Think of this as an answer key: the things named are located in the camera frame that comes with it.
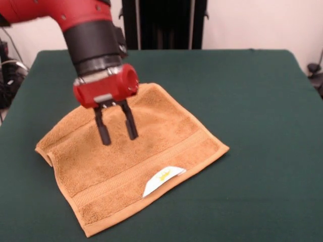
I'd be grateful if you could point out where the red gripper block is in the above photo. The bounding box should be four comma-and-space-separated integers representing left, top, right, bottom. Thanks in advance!
73, 63, 140, 146

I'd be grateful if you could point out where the tan terry towel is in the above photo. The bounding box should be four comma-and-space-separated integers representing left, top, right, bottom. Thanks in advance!
34, 82, 231, 238

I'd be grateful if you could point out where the dark green table cloth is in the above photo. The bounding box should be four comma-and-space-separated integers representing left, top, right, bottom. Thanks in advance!
0, 49, 323, 242

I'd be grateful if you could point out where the dark grey stand base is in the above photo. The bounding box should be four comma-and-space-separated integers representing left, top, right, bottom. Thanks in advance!
307, 63, 323, 99

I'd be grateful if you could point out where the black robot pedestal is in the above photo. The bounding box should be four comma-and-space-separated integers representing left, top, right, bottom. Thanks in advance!
118, 0, 210, 50

